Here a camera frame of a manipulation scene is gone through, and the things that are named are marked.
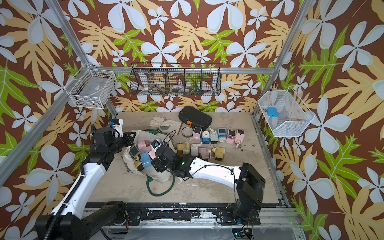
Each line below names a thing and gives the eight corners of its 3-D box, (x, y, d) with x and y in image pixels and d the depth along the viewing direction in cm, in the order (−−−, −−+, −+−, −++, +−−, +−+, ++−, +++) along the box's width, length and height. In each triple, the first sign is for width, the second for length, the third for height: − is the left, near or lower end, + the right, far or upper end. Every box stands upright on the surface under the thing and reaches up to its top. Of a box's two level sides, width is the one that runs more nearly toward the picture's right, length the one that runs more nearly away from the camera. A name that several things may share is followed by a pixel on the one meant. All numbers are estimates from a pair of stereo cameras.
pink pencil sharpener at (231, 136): (225, 143, 105) (228, 136, 98) (226, 136, 108) (228, 129, 102) (232, 144, 104) (235, 137, 97) (232, 137, 108) (235, 130, 101)
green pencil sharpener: (210, 144, 101) (211, 139, 97) (209, 132, 107) (209, 127, 103) (217, 144, 101) (218, 139, 97) (216, 132, 107) (217, 127, 103)
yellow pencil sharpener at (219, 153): (214, 160, 95) (215, 158, 93) (213, 149, 101) (214, 147, 98) (225, 160, 95) (226, 158, 93) (223, 149, 101) (224, 147, 98)
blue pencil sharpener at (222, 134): (217, 142, 105) (219, 135, 98) (216, 135, 109) (218, 128, 102) (225, 142, 105) (228, 135, 98) (224, 135, 109) (226, 128, 102)
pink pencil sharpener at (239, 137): (232, 148, 102) (235, 140, 95) (234, 136, 108) (237, 129, 101) (239, 150, 101) (243, 142, 94) (241, 138, 107) (245, 130, 100)
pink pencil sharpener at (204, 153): (198, 158, 96) (199, 155, 92) (198, 151, 100) (198, 147, 96) (209, 158, 96) (210, 155, 92) (209, 151, 100) (209, 147, 96)
